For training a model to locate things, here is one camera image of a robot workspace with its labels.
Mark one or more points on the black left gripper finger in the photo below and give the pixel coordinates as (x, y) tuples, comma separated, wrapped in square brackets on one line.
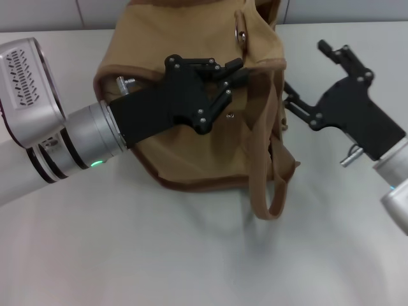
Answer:
[(220, 99), (204, 62)]

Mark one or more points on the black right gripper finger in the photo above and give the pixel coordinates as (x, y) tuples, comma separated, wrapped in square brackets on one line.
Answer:
[(347, 57), (303, 102)]

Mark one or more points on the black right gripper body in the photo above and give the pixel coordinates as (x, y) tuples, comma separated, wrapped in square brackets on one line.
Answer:
[(357, 111)]

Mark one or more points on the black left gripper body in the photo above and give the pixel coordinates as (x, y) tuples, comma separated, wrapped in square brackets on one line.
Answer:
[(159, 108)]

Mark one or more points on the khaki canvas food bag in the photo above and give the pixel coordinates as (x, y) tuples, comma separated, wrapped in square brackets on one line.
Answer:
[(178, 153)]

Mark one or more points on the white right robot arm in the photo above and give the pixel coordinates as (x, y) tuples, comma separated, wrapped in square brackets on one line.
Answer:
[(395, 165)]

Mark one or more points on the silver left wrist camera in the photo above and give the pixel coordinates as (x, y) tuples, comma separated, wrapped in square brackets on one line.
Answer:
[(25, 79)]

